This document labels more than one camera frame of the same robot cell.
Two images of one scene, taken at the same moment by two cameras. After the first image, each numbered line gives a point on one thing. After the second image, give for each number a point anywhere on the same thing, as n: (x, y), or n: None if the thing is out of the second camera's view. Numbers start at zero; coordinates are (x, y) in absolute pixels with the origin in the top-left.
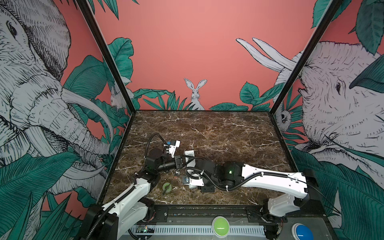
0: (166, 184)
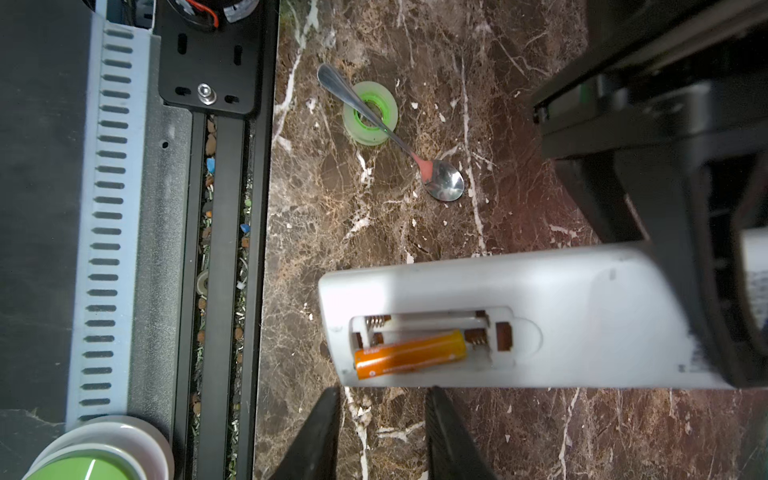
0: (371, 91)
